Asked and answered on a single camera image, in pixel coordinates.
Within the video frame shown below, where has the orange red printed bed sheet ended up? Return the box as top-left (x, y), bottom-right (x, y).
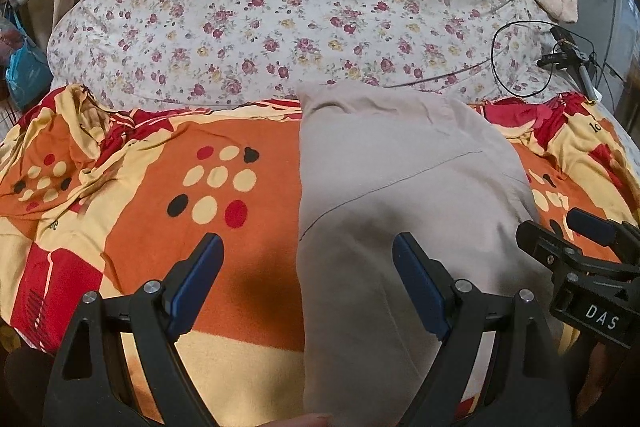
top-left (0, 83), bottom-right (640, 427)

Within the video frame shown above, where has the white floral quilt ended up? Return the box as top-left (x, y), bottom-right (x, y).
top-left (47, 0), bottom-right (566, 110)

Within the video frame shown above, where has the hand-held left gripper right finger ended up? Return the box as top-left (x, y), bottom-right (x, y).
top-left (392, 232), bottom-right (573, 427)

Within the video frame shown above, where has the blue plastic bag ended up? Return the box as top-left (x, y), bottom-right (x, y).
top-left (5, 14), bottom-right (53, 110)

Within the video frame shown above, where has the grey garment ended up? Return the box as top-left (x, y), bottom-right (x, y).
top-left (295, 81), bottom-right (576, 427)

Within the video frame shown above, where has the black tripod with cable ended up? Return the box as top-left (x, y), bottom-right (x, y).
top-left (492, 21), bottom-right (626, 98)

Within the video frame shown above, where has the grey cabinet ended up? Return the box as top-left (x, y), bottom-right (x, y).
top-left (570, 0), bottom-right (640, 128)

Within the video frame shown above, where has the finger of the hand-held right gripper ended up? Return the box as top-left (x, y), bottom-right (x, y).
top-left (566, 208), bottom-right (640, 254)
top-left (516, 220), bottom-right (623, 279)

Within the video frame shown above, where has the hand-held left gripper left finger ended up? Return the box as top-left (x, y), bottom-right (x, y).
top-left (42, 233), bottom-right (224, 427)

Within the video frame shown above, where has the small black tripod stand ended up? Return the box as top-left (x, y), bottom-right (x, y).
top-left (537, 26), bottom-right (601, 102)

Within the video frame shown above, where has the person's right forearm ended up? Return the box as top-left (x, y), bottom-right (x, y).
top-left (572, 339), bottom-right (640, 418)

